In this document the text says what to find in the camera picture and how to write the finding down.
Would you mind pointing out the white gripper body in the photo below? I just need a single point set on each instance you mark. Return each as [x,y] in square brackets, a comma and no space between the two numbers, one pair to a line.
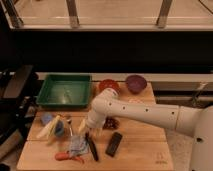
[95,120]

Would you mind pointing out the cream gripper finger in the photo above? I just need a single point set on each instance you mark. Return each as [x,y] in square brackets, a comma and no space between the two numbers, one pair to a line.
[82,127]
[97,132]

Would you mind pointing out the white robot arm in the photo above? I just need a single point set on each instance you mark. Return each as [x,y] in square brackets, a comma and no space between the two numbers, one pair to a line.
[194,122]

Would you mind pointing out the green plastic tray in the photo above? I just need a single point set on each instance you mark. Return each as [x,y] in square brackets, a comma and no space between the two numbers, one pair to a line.
[65,91]

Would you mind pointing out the metal spoon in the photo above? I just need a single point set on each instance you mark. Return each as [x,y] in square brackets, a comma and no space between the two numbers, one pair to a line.
[69,122]

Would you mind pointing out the bunch of dark grapes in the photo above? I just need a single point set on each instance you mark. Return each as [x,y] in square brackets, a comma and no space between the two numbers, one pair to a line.
[111,123]

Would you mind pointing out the blue grey cloth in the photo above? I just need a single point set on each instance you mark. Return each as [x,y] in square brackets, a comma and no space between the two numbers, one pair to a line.
[78,146]

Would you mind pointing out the black rectangular block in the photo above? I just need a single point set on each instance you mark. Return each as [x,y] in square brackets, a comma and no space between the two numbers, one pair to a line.
[113,144]

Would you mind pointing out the blue cup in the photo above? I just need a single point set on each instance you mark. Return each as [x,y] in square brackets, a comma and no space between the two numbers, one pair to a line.
[59,129]

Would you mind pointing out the wooden board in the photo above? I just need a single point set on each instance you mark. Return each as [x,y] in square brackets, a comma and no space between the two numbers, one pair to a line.
[143,148]

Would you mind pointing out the light blue small object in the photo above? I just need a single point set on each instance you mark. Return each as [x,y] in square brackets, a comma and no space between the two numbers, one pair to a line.
[46,118]

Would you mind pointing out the orange carrot toy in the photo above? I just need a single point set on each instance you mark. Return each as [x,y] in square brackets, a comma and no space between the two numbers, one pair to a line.
[60,156]

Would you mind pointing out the red bowl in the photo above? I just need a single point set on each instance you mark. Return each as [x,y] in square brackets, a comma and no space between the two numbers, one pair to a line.
[108,83]

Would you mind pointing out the purple bowl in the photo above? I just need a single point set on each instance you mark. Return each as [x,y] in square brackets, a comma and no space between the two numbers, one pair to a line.
[136,83]

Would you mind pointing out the black equipment on left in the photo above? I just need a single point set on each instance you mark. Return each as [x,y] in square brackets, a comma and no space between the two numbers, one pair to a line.
[16,95]

